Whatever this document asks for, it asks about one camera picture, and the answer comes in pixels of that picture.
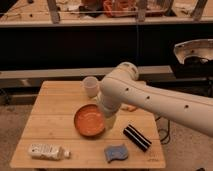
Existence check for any white plastic bottle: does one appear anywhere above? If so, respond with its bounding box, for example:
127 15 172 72
28 143 71 160

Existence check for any silver robot base dome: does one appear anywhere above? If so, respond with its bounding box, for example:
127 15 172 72
173 39 213 64

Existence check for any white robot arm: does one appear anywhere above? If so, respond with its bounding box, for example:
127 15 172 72
97 62 213 137

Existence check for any orange ceramic bowl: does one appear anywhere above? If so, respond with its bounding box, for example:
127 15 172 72
74 104 105 137

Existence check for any black white striped block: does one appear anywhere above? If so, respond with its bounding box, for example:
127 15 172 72
123 124 152 152

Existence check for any blue sponge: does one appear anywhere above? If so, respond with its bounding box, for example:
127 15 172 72
104 144 129 163

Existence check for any white plastic cup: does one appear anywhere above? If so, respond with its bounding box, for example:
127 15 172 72
82 76 99 98

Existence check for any wooden table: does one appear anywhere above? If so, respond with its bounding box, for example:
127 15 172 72
10 81 165 169

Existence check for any orange object on shelf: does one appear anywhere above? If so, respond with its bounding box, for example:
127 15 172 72
103 0 136 17

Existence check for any long wooden workbench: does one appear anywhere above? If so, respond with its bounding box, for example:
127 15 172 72
0 0 213 28

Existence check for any black cable on floor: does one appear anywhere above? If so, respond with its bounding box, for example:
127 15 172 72
154 115 172 145

